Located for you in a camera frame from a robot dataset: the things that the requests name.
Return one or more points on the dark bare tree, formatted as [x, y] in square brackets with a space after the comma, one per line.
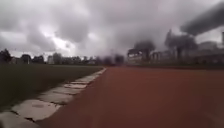
[180, 41]
[144, 48]

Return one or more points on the red running track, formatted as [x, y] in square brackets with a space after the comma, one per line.
[150, 100]

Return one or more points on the row of distant trees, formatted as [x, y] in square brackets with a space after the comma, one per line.
[56, 59]

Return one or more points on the dark low hedge strip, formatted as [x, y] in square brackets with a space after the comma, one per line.
[173, 65]

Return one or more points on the long pale building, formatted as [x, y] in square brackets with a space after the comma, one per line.
[180, 56]

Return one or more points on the pale stone slab kerb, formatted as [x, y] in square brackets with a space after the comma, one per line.
[50, 103]

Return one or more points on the green grass field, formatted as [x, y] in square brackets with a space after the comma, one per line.
[33, 78]

